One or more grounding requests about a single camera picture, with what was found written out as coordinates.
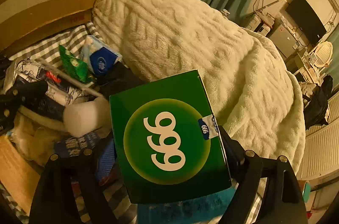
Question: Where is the black television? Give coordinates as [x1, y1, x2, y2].
[285, 0, 326, 46]

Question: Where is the white radiator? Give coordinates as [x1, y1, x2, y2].
[297, 93, 338, 180]

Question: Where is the cream knitted blanket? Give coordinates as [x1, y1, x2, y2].
[93, 0, 306, 171]

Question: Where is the blue white tissue pack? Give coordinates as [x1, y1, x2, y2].
[80, 35, 122, 75]

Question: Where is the green snack packet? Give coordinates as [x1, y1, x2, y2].
[59, 45, 91, 84]

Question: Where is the black white printed bag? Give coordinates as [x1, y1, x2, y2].
[3, 58, 89, 106]

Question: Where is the green 999 medicine box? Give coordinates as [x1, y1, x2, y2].
[109, 70, 232, 204]

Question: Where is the white plastic bottle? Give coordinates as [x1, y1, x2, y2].
[63, 97, 111, 138]

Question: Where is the translucent white comb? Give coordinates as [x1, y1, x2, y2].
[36, 58, 104, 97]

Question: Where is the round white mirror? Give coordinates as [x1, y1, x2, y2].
[314, 41, 333, 68]

